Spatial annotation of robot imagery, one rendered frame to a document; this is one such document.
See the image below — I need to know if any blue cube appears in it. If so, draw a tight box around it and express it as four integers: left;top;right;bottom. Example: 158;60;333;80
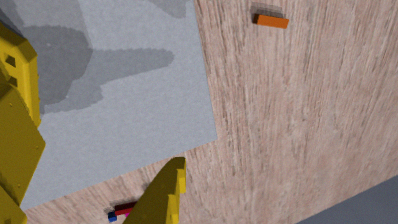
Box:
108;211;117;222

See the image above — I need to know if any orange rod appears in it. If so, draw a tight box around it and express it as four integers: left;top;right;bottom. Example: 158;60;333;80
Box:
252;14;289;29

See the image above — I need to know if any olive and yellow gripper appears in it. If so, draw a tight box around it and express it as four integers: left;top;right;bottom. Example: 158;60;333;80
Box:
122;157;186;224

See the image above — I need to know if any dark red rectangular bar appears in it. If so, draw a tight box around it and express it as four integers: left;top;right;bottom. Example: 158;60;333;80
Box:
115;201;137;216

